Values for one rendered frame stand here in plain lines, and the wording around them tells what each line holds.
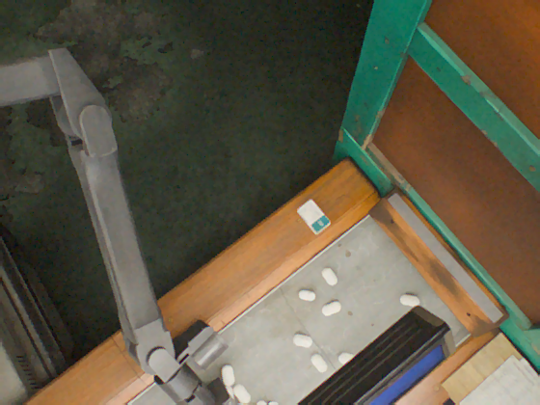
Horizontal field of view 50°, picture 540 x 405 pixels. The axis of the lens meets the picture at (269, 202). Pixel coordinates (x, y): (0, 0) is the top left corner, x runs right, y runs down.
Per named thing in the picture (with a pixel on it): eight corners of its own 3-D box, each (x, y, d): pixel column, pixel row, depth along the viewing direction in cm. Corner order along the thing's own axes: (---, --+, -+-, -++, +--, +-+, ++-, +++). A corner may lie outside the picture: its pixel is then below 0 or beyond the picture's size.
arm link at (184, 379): (145, 371, 96) (158, 386, 91) (175, 341, 98) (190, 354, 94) (168, 395, 99) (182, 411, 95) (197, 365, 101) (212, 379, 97)
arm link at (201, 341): (125, 340, 95) (144, 361, 88) (176, 292, 99) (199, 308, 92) (166, 384, 101) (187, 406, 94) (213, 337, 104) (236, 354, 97)
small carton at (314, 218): (297, 211, 114) (297, 209, 112) (310, 201, 115) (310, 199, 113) (315, 234, 113) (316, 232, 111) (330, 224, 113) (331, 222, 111)
